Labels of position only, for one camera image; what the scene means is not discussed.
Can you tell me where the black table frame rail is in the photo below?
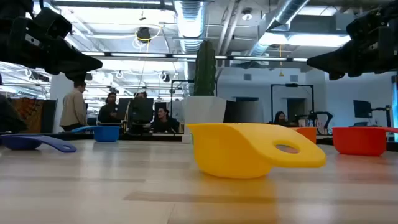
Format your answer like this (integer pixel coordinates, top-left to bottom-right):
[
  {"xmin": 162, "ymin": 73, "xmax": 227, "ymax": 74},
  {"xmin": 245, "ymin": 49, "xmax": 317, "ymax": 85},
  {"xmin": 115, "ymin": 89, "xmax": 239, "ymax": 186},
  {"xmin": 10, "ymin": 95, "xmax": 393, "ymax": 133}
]
[{"xmin": 0, "ymin": 132, "xmax": 398, "ymax": 152}]

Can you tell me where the long ceiling light strip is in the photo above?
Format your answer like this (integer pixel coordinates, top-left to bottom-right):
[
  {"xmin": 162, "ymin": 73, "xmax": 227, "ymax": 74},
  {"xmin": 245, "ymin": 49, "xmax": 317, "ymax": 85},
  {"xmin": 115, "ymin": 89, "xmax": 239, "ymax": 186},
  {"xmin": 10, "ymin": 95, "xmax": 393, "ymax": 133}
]
[{"xmin": 81, "ymin": 50, "xmax": 308, "ymax": 63}]

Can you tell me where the yellow ceiling cable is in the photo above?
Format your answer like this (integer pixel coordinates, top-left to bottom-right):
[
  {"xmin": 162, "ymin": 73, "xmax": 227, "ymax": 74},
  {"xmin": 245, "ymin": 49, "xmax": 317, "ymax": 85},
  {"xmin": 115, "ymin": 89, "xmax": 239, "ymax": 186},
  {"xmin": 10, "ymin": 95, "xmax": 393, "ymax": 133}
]
[{"xmin": 134, "ymin": 26, "xmax": 163, "ymax": 94}]

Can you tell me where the light blue measuring cup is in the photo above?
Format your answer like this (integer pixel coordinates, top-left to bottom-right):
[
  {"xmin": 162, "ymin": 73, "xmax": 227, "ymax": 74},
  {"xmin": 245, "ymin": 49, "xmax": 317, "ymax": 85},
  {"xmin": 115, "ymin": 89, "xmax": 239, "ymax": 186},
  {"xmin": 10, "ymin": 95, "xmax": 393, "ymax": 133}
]
[{"xmin": 70, "ymin": 125, "xmax": 121, "ymax": 143}]

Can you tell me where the ribbed silver air duct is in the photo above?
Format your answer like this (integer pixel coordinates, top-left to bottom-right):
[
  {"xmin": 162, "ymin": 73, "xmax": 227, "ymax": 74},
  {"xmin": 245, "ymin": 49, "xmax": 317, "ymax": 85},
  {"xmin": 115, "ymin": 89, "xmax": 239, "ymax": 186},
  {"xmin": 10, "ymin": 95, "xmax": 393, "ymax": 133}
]
[{"xmin": 173, "ymin": 0, "xmax": 206, "ymax": 54}]

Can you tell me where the tall green cactus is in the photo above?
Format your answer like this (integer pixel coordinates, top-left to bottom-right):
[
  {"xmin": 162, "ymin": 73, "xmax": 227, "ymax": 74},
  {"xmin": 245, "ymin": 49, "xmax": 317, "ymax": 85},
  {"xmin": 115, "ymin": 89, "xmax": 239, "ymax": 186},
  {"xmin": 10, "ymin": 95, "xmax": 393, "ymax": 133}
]
[{"xmin": 193, "ymin": 39, "xmax": 218, "ymax": 96}]

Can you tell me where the dark standing panel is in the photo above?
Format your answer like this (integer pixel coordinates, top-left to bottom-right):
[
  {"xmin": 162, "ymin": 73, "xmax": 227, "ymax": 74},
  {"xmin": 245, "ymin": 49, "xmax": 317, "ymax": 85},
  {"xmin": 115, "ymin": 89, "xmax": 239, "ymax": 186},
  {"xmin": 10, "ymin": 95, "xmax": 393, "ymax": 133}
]
[{"xmin": 41, "ymin": 98, "xmax": 58, "ymax": 134}]

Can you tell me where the orange plastic measuring cup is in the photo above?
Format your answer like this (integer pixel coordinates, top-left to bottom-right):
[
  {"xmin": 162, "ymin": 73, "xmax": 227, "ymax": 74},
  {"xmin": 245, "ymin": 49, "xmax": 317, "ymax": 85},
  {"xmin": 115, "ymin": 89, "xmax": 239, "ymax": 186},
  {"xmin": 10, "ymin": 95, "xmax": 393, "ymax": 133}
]
[{"xmin": 289, "ymin": 126, "xmax": 318, "ymax": 145}]

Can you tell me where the slanted silver air duct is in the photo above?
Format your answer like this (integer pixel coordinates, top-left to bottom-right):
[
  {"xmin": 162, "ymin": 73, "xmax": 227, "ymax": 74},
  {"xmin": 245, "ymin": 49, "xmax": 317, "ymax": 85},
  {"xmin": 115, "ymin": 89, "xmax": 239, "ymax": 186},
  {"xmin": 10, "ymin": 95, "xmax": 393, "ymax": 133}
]
[{"xmin": 248, "ymin": 0, "xmax": 311, "ymax": 57}]

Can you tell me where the black ceiling dome camera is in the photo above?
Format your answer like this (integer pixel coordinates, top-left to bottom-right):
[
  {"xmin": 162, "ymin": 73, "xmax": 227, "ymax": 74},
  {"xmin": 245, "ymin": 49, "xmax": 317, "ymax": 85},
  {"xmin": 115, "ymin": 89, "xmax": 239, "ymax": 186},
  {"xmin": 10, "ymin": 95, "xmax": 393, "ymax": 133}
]
[{"xmin": 136, "ymin": 27, "xmax": 152, "ymax": 44}]

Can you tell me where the black rig frame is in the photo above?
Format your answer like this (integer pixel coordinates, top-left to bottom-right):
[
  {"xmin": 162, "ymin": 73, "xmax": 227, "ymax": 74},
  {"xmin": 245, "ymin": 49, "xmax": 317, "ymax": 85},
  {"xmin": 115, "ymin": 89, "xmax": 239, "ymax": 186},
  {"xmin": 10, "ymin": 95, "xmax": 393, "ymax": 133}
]
[
  {"xmin": 270, "ymin": 83, "xmax": 315, "ymax": 125},
  {"xmin": 170, "ymin": 79, "xmax": 195, "ymax": 110}
]

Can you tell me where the white plant pot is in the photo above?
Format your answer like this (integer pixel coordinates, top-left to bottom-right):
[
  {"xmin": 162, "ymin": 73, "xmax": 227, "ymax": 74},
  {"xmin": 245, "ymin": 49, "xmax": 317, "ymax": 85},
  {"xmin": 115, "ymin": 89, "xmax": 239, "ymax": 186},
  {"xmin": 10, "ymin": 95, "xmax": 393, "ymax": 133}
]
[{"xmin": 181, "ymin": 95, "xmax": 228, "ymax": 144}]

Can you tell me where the yellow plastic measuring cup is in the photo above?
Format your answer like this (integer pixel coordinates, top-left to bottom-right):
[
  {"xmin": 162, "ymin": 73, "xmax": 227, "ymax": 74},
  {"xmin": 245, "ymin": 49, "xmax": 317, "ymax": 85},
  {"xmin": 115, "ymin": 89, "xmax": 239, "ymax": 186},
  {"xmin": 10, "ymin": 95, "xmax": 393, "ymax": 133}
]
[{"xmin": 185, "ymin": 123, "xmax": 327, "ymax": 179}]

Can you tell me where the black monitor on arm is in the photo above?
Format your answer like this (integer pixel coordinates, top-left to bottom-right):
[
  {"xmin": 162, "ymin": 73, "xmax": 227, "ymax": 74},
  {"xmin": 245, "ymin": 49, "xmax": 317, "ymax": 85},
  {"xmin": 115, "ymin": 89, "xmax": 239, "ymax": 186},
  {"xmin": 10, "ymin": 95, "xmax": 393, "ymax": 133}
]
[{"xmin": 353, "ymin": 100, "xmax": 373, "ymax": 119}]

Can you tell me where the orange patterned wall hanging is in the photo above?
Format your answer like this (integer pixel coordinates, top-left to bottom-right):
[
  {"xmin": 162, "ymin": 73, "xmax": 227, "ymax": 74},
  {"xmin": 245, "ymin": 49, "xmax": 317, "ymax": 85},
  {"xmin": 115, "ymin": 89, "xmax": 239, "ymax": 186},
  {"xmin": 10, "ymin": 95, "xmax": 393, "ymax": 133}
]
[{"xmin": 11, "ymin": 98, "xmax": 44, "ymax": 134}]

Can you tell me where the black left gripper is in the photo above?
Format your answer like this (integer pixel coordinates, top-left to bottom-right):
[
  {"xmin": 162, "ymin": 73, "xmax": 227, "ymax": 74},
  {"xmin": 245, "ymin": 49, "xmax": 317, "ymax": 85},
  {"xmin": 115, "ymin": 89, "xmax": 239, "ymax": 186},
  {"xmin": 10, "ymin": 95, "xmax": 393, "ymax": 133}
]
[{"xmin": 0, "ymin": 17, "xmax": 103, "ymax": 83}]

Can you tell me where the bright ceiling light panel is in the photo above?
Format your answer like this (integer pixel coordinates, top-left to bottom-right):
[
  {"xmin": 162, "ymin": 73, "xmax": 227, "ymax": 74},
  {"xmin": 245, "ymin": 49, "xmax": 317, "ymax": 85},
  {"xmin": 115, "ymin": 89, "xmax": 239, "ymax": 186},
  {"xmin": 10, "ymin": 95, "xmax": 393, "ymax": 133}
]
[{"xmin": 257, "ymin": 30, "xmax": 352, "ymax": 48}]

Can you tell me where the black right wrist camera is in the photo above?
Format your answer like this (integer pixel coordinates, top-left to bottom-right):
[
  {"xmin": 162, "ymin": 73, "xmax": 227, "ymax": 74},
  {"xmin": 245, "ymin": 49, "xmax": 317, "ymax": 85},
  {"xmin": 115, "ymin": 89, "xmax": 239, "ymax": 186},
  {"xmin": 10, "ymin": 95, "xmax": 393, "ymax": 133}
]
[{"xmin": 346, "ymin": 12, "xmax": 379, "ymax": 40}]

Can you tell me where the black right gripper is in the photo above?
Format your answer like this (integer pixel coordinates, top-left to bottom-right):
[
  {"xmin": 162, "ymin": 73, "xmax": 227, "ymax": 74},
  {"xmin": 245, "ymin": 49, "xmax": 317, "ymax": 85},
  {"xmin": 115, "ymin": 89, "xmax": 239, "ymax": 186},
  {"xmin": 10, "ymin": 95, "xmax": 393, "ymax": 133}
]
[{"xmin": 307, "ymin": 26, "xmax": 398, "ymax": 81}]

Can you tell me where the grey cabinet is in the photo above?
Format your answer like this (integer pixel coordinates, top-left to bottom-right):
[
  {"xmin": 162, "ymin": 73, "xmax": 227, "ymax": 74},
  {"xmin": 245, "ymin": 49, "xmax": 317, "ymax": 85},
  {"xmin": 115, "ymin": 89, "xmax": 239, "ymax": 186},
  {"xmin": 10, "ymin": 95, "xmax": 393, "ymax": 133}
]
[{"xmin": 226, "ymin": 96, "xmax": 265, "ymax": 124}]

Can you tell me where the black computer monitor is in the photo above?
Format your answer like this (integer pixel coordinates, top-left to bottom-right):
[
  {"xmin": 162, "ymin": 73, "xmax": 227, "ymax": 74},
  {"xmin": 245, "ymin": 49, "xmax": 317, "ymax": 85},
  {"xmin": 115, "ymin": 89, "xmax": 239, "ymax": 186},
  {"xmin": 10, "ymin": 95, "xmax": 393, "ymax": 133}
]
[
  {"xmin": 128, "ymin": 98, "xmax": 155, "ymax": 124},
  {"xmin": 117, "ymin": 98, "xmax": 133, "ymax": 121}
]

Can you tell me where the dark blue measuring cup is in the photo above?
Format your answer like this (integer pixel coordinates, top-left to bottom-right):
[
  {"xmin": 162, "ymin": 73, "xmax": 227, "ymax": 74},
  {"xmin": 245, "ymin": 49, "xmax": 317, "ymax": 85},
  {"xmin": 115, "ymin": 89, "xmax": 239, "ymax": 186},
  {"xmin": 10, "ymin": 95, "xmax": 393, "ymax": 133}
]
[{"xmin": 0, "ymin": 134, "xmax": 78, "ymax": 154}]

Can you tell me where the red plastic measuring cup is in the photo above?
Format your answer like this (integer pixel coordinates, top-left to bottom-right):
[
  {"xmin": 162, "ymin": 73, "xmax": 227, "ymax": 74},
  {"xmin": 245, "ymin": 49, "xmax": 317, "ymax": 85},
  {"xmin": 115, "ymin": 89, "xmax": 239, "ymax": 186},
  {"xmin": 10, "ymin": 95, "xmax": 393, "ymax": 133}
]
[{"xmin": 331, "ymin": 126, "xmax": 398, "ymax": 157}]

